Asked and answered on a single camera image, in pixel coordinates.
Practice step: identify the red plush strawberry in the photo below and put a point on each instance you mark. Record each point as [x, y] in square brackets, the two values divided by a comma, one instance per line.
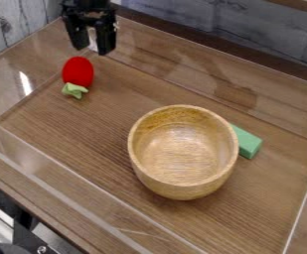
[77, 76]

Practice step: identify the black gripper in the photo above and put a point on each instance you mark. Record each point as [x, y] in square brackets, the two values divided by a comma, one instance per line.
[82, 13]

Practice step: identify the clear acrylic tray enclosure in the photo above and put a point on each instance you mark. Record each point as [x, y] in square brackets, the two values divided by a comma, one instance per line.
[64, 165]

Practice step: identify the black metal stand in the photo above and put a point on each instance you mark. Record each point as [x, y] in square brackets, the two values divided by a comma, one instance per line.
[18, 239]

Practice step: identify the wooden bowl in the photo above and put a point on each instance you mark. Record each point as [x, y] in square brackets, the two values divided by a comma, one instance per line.
[182, 151]

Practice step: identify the green foam block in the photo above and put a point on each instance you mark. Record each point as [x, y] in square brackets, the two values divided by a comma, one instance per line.
[248, 142]

